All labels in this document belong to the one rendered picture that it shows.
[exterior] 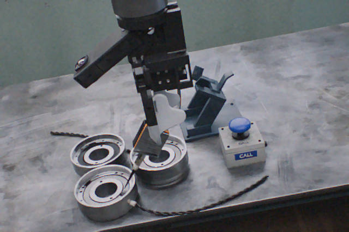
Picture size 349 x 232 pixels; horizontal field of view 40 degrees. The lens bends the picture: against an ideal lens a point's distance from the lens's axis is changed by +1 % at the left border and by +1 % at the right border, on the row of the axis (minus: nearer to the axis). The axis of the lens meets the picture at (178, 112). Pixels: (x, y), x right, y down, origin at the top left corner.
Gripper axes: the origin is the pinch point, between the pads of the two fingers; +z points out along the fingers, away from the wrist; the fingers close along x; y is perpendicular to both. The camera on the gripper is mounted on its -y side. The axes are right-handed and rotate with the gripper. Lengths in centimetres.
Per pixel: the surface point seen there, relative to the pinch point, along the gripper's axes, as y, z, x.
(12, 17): -56, 32, 172
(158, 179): -0.7, 11.4, 2.2
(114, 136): -7.6, 9.7, 15.7
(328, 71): 42, 13, 29
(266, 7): 70, 51, 165
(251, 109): 21.3, 13.3, 20.2
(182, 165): 4.0, 10.8, 3.7
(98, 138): -10.7, 10.0, 17.0
